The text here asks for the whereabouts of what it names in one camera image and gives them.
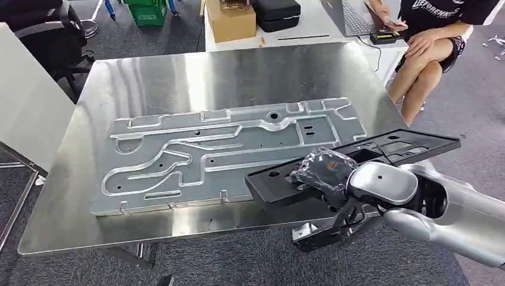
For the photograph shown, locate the grey film-wrapped right robot hand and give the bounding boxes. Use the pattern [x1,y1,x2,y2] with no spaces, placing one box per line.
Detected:
[289,147,360,209]

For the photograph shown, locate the long black plastic panel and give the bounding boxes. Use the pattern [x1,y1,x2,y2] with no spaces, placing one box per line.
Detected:
[244,129,462,207]

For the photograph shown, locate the stamped grey metal plate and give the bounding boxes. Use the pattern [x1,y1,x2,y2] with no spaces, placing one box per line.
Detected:
[89,97,367,217]

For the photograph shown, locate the thin black strip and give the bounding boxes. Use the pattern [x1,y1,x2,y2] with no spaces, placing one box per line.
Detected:
[277,35,330,41]

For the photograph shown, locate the white desk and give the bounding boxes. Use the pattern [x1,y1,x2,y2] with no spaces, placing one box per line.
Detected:
[203,0,409,86]

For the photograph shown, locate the small black device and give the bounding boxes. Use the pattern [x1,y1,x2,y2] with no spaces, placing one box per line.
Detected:
[369,29,401,45]

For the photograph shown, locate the silver laptop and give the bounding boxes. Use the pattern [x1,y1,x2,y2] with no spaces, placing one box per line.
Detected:
[321,0,381,38]

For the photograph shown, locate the person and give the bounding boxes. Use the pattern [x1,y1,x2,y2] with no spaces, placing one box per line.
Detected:
[364,0,505,126]

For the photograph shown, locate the person's left hand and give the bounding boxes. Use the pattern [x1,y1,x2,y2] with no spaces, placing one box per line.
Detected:
[404,29,438,60]

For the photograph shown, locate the person's hand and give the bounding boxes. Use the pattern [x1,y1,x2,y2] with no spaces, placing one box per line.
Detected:
[378,11,409,32]
[404,29,438,60]

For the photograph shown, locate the steel work table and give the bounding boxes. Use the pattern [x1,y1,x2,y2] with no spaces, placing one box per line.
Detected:
[17,41,409,270]

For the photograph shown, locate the person's right hand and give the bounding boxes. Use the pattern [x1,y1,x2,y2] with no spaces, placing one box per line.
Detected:
[378,11,409,32]

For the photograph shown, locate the black zip case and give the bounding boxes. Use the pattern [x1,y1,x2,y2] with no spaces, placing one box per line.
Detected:
[252,0,301,33]

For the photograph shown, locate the brown cardboard box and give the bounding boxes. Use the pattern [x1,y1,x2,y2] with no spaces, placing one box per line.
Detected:
[205,0,257,43]

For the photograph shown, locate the green plastic crate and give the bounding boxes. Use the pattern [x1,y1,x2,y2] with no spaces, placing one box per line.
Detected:
[125,0,169,27]

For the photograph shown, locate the white panel board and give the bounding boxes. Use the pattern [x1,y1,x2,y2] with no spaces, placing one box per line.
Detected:
[0,22,76,172]

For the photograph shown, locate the black office chair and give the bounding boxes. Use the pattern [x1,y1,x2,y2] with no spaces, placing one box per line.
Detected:
[0,0,95,101]

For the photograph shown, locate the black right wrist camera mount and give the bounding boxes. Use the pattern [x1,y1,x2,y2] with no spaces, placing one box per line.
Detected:
[292,200,381,253]

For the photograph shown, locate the black cable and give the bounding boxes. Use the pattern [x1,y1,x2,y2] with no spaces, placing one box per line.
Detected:
[357,35,384,73]

